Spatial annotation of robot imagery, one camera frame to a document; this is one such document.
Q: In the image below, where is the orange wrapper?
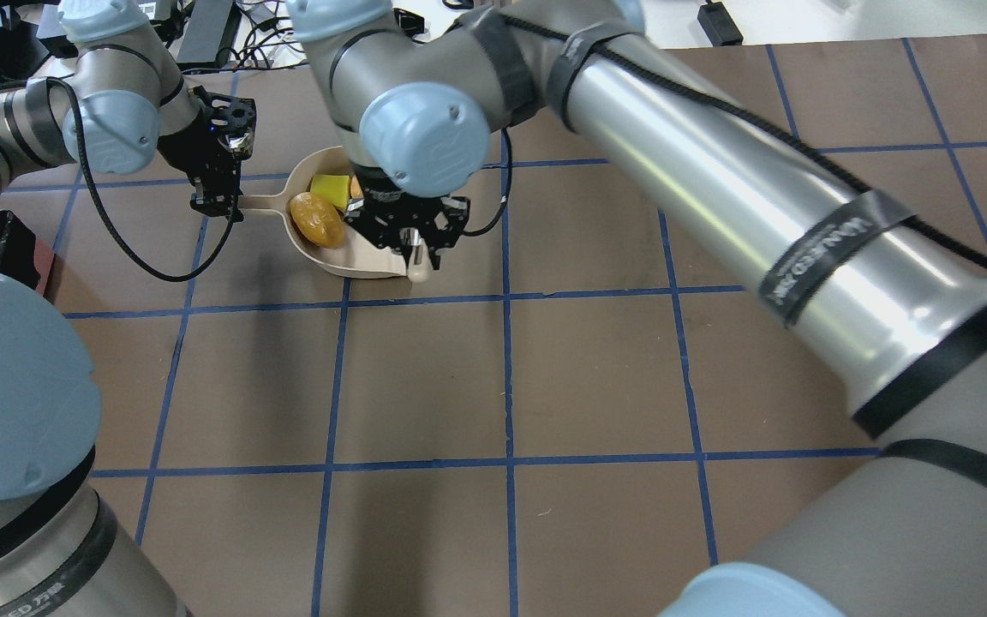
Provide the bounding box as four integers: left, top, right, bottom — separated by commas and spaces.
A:
287, 192, 346, 249

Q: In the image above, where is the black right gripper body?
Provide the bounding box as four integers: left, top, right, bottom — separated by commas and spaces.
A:
346, 176, 470, 258

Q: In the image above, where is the yellow sponge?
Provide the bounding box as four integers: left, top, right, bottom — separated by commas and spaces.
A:
308, 173, 351, 213

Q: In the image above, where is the black power adapter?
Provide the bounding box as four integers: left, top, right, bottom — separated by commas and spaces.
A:
697, 1, 744, 47

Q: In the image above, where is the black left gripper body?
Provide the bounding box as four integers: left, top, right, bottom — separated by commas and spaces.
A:
158, 93, 258, 186

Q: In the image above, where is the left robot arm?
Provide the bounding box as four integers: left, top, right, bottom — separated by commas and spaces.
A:
0, 1, 257, 616

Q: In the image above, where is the black lined trash bin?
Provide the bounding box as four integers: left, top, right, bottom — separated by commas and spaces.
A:
0, 210, 56, 296

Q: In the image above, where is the beige dustpan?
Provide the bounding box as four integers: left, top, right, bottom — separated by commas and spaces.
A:
239, 146, 407, 279

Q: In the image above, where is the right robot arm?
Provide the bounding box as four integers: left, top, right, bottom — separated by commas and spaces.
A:
287, 1, 987, 616

